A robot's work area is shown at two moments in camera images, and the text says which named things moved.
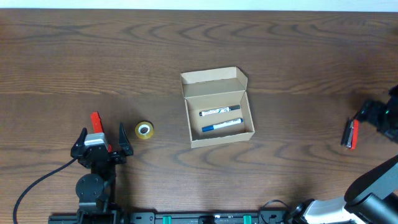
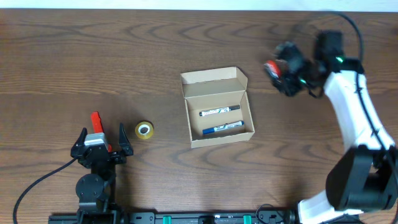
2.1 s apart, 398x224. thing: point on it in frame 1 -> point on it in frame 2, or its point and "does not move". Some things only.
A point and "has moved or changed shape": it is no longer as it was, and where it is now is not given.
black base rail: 120,216 does not move
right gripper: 369,111 -> 285,87
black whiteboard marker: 208,112 does not move
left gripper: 126,148 does not move
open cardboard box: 218,108 does not move
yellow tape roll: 144,130 does not move
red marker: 349,135 -> 273,69
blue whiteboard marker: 230,123 has moved or changed shape
